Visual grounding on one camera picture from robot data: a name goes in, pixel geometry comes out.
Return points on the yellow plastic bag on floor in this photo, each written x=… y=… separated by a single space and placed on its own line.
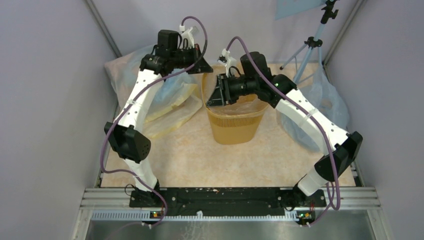
x=169 y=115

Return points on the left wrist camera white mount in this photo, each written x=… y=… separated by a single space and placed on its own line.
x=187 y=35

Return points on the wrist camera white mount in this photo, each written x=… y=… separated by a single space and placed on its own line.
x=227 y=61
x=187 y=35

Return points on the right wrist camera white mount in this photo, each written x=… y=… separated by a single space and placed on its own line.
x=227 y=61

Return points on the clear plastic trash bag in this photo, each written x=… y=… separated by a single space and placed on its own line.
x=249 y=104

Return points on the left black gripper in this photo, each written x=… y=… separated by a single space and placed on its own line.
x=201 y=66

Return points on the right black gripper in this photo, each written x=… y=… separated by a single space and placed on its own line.
x=221 y=95

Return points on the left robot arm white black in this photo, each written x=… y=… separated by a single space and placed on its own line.
x=175 y=50

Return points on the yellow plastic trash bin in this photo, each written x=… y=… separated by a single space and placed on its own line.
x=234 y=129

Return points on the large stuffed bag left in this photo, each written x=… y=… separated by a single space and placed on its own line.
x=123 y=73

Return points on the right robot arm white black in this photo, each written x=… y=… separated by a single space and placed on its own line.
x=339 y=147

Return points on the white cable duct strip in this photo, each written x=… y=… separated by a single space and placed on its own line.
x=147 y=216

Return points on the blue stuffed bag right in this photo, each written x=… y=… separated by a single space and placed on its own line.
x=324 y=96

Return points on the light blue tripod stand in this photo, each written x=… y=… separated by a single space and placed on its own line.
x=313 y=42

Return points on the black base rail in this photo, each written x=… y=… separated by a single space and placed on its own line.
x=226 y=201

